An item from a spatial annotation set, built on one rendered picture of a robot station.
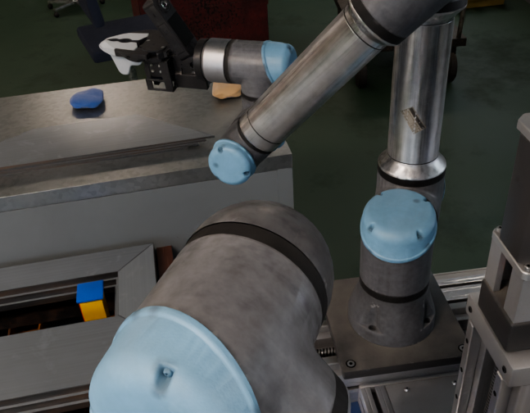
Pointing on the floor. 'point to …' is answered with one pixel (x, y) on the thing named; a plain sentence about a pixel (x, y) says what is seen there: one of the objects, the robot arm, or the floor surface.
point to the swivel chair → (92, 39)
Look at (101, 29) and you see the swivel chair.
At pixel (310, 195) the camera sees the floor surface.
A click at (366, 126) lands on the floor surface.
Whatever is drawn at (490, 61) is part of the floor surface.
